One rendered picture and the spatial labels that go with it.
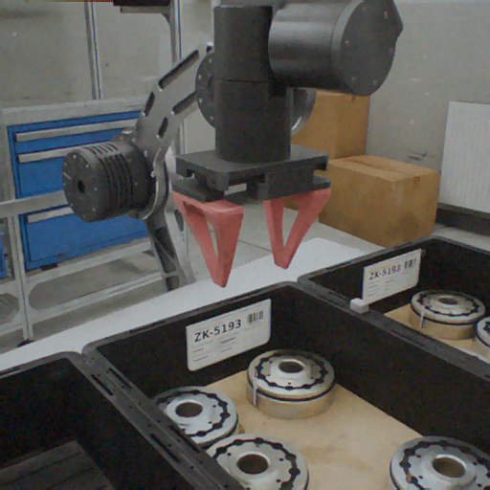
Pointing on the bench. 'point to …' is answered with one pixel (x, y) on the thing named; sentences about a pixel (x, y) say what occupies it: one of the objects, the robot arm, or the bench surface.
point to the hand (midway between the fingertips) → (251, 266)
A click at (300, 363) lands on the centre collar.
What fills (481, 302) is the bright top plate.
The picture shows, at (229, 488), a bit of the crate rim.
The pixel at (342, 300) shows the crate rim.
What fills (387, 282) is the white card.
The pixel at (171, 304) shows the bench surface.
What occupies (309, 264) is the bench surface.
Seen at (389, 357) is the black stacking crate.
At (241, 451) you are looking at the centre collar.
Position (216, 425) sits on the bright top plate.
